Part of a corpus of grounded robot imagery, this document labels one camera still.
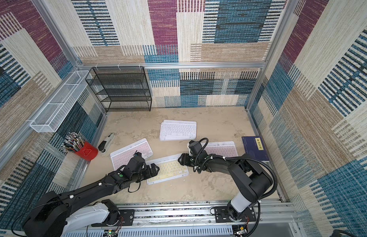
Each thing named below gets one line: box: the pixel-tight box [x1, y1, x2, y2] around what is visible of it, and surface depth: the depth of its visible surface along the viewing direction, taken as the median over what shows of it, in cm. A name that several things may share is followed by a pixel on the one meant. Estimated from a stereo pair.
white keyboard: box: [159, 119, 197, 141], surface depth 107 cm
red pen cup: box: [74, 141, 99, 161], surface depth 90 cm
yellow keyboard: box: [145, 153, 189, 186], surface depth 91 cm
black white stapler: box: [97, 132, 115, 155], surface depth 98 cm
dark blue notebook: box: [241, 135, 270, 162], surface depth 99 cm
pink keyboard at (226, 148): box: [201, 140, 239, 157], surface depth 100 cm
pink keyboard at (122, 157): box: [109, 138, 154, 171], surface depth 98 cm
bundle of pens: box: [61, 131, 84, 153], surface depth 85 cm
